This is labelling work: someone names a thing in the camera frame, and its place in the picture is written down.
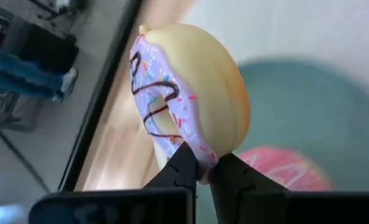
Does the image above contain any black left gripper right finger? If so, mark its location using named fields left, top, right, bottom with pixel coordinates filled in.
left=208, top=152, right=369, bottom=224

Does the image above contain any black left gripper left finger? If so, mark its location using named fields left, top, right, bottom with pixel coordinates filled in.
left=28, top=141, right=200, bottom=224

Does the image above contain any large lilac iced donut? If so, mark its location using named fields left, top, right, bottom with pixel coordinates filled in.
left=129, top=23, right=251, bottom=185

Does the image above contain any teal round plate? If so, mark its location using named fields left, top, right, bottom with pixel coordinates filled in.
left=196, top=57, right=369, bottom=224

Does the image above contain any white round placemat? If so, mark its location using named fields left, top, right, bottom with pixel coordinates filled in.
left=184, top=0, right=369, bottom=91

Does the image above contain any grey metal stand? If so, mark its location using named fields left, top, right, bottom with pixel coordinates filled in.
left=0, top=90, right=44, bottom=133

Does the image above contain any black box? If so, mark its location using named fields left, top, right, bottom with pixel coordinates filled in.
left=18, top=23, right=80, bottom=74

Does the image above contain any person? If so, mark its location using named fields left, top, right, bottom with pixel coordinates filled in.
left=0, top=45, right=79, bottom=104

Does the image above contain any black wheeled chair base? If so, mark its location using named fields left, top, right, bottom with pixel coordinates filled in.
left=28, top=0, right=90, bottom=21

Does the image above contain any black metal table frame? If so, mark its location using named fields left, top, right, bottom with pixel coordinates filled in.
left=58, top=0, right=145, bottom=192

